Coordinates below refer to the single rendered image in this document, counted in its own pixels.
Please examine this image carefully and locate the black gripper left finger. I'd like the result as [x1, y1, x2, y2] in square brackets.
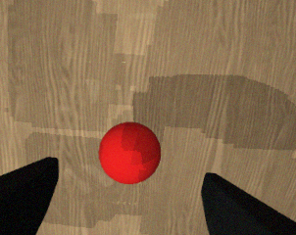
[0, 157, 59, 235]

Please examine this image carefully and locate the red ball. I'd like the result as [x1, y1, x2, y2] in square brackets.
[98, 121, 160, 184]

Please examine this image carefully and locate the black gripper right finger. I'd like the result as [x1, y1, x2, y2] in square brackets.
[202, 172, 296, 235]

